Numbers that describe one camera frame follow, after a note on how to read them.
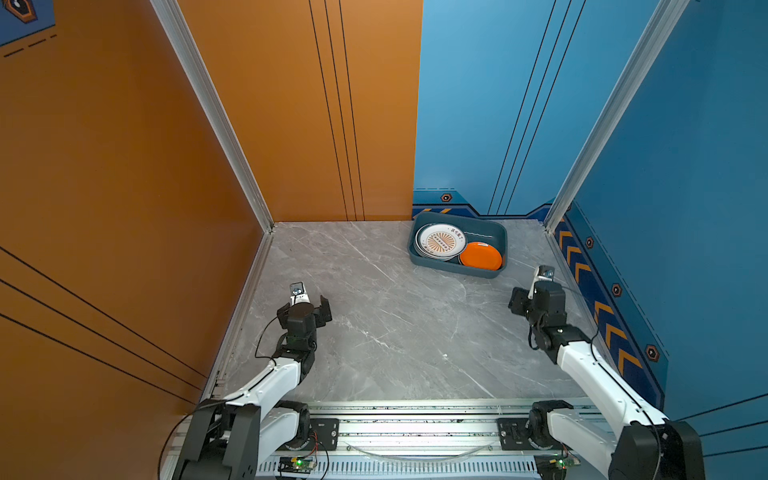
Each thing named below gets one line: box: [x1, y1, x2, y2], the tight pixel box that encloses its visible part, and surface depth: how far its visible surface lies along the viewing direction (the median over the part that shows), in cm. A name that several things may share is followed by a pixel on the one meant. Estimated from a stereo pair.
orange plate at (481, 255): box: [460, 242, 503, 271], surface depth 108 cm
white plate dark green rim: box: [414, 224, 460, 262], surface depth 110 cm
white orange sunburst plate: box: [420, 223, 466, 257], surface depth 112 cm
